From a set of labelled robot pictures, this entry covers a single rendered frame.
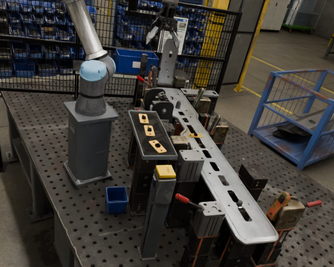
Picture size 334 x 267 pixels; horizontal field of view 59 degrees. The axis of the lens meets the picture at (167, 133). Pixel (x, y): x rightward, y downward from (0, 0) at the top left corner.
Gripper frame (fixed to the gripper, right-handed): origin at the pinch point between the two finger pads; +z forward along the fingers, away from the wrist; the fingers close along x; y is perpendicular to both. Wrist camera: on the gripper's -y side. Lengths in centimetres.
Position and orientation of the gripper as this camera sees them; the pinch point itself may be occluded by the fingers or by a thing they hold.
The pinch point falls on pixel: (161, 45)
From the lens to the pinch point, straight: 148.0
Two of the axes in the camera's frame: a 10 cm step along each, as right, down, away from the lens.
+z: -1.8, 8.5, 5.0
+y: 2.6, 5.3, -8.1
